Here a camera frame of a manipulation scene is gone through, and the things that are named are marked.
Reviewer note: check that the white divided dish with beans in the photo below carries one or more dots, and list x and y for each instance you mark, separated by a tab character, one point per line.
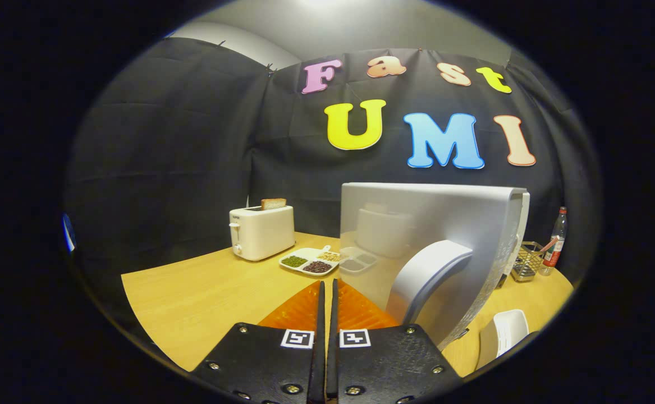
305	261

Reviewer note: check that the small white ribbed tray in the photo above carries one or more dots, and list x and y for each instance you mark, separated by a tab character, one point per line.
507	334

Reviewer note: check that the white pop-up toaster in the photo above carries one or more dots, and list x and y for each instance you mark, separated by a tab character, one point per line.
262	233

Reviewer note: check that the toasted bread slice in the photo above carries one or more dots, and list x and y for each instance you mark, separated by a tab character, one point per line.
274	203

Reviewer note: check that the white toaster oven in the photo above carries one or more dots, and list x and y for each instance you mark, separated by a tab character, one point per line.
445	213

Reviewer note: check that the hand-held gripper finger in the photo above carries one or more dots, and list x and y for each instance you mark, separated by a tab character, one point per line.
319	359
333	359

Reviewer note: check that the clear plastic bottle red label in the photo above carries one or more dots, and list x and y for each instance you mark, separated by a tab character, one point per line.
554	252

